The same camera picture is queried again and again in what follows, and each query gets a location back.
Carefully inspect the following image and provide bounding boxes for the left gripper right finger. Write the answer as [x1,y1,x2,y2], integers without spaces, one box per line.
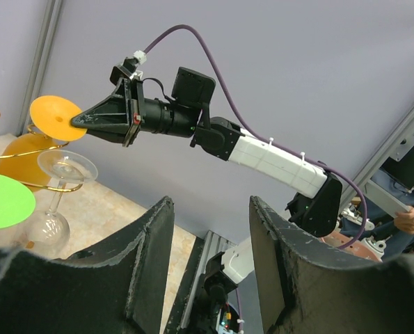
[249,196,414,333]

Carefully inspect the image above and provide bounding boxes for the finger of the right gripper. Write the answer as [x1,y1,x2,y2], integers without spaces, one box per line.
[86,123,129,143]
[70,83,129,129]

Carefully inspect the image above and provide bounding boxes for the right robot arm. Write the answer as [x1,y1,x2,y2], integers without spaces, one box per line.
[70,67,342,237]

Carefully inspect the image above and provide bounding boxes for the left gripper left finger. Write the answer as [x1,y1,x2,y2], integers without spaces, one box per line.
[0,197,175,333]

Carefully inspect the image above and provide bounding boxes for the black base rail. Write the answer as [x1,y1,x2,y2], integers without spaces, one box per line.
[163,230,239,334]

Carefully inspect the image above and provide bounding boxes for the orange wine glass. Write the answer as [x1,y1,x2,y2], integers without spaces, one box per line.
[0,121,71,192]
[29,95,87,141]

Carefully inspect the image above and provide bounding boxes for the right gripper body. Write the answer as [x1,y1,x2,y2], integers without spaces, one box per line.
[122,77,144,147]

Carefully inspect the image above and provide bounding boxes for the person in background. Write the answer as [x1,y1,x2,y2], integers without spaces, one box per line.
[360,170,414,260]

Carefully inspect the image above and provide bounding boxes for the green plastic wine glass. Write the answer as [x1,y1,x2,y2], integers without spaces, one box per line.
[0,175,36,246]

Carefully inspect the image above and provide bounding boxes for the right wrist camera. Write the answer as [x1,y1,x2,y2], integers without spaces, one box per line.
[109,50,147,85]

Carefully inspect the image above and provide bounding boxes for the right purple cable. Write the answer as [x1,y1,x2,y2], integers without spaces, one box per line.
[143,24,369,334]

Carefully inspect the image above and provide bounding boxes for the clear wine glass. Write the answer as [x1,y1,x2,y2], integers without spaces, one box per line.
[20,150,98,257]

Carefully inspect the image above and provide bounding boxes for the gold wire glass rack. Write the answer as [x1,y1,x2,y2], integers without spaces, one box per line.
[0,107,84,193]

